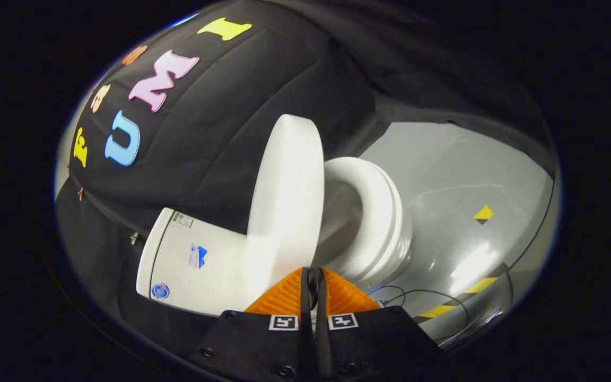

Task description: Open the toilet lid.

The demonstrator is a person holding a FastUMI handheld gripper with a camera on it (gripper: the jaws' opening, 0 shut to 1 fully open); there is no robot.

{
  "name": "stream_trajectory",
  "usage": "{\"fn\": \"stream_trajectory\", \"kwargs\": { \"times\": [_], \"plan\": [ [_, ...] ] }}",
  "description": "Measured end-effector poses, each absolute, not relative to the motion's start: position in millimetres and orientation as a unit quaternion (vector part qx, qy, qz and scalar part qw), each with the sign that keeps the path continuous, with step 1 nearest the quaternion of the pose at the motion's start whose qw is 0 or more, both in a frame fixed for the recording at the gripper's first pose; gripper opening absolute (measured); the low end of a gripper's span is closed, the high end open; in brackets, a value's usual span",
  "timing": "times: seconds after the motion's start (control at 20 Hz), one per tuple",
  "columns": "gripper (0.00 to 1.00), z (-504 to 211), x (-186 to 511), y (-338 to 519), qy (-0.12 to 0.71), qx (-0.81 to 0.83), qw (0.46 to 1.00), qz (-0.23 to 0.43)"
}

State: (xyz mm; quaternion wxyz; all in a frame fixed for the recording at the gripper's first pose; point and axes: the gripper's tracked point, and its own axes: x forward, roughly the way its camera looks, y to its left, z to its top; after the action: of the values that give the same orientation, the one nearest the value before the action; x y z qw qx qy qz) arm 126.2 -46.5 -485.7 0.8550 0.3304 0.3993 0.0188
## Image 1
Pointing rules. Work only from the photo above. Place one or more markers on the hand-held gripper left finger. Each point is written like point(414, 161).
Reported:
point(263, 345)

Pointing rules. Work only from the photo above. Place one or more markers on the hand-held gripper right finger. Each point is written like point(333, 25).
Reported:
point(374, 345)

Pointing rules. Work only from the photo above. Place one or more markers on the white toilet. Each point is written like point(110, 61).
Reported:
point(199, 286)

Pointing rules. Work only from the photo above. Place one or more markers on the white toilet seat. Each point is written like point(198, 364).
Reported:
point(372, 180)

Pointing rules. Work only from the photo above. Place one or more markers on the yellow black tape strip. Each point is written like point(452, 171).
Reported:
point(438, 310)

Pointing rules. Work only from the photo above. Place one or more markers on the silver clip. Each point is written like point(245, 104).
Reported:
point(134, 238)

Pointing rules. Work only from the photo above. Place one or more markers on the small yellow black tape piece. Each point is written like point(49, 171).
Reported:
point(483, 214)

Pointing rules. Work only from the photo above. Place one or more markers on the black backdrop cloth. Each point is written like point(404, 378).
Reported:
point(204, 132)

